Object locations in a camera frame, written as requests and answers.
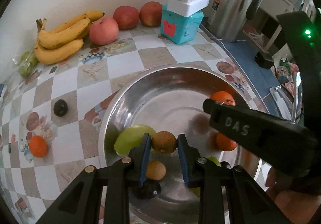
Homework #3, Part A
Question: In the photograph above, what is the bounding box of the small yellow-brown loquat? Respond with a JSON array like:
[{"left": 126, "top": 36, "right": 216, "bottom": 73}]
[{"left": 145, "top": 160, "right": 166, "bottom": 180}]

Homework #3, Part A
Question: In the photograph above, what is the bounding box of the colourful packet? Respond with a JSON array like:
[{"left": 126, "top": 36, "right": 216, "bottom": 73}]
[{"left": 274, "top": 62, "right": 301, "bottom": 89}]

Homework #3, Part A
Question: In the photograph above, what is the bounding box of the orange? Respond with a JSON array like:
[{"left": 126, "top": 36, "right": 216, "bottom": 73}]
[
  {"left": 216, "top": 132, "right": 238, "bottom": 152},
  {"left": 29, "top": 135, "right": 48, "bottom": 158},
  {"left": 209, "top": 91, "right": 236, "bottom": 106}
]

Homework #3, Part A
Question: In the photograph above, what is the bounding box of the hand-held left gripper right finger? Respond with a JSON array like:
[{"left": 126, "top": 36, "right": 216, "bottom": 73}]
[{"left": 177, "top": 134, "right": 286, "bottom": 224}]

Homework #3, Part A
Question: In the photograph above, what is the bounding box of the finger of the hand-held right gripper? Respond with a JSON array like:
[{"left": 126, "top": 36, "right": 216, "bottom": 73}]
[{"left": 203, "top": 98, "right": 319, "bottom": 177}]

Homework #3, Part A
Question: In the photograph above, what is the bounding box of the yellow banana bunch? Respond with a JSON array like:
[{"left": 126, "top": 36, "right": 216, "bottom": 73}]
[{"left": 34, "top": 10, "right": 105, "bottom": 65}]

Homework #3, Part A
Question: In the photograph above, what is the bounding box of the green mango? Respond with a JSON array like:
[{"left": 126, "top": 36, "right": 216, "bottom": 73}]
[{"left": 114, "top": 124, "right": 157, "bottom": 157}]

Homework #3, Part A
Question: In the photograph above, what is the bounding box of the bag of green fruits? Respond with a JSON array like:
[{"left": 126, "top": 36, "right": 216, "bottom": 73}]
[{"left": 14, "top": 50, "right": 39, "bottom": 78}]

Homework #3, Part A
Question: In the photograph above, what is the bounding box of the stainless steel thermos jug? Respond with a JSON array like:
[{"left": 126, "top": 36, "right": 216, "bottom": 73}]
[{"left": 207, "top": 0, "right": 264, "bottom": 43}]

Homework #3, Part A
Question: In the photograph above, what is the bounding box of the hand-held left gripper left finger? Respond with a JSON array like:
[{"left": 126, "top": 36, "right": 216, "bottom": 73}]
[{"left": 38, "top": 133, "right": 151, "bottom": 224}]

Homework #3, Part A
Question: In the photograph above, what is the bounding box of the checkered printed tablecloth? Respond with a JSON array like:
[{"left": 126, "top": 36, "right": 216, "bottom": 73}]
[{"left": 0, "top": 23, "right": 296, "bottom": 224}]

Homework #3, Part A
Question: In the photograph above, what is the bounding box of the red apple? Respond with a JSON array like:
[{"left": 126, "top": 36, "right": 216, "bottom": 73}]
[
  {"left": 139, "top": 1, "right": 163, "bottom": 27},
  {"left": 113, "top": 6, "right": 139, "bottom": 30},
  {"left": 89, "top": 17, "right": 119, "bottom": 46}
]

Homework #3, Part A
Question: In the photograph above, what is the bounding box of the small black box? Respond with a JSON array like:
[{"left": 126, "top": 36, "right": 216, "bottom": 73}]
[{"left": 254, "top": 51, "right": 275, "bottom": 69}]

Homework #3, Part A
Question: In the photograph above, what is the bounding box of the dark purple plum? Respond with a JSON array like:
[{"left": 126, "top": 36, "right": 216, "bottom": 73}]
[
  {"left": 132, "top": 180, "right": 161, "bottom": 200},
  {"left": 53, "top": 99, "right": 68, "bottom": 117}
]

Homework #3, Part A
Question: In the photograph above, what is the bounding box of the person's right hand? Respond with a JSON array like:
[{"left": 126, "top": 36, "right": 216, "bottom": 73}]
[{"left": 265, "top": 165, "right": 321, "bottom": 224}]

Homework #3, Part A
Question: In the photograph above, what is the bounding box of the stainless steel bowl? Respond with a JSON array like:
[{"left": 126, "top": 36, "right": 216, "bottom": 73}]
[{"left": 98, "top": 65, "right": 264, "bottom": 224}]

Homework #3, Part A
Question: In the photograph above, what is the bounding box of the teal plastic box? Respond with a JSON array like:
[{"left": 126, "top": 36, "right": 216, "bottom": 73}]
[{"left": 160, "top": 4, "right": 204, "bottom": 45}]

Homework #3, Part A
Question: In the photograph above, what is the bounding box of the brown kiwi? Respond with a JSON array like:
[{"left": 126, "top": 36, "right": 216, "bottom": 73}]
[{"left": 151, "top": 131, "right": 178, "bottom": 154}]

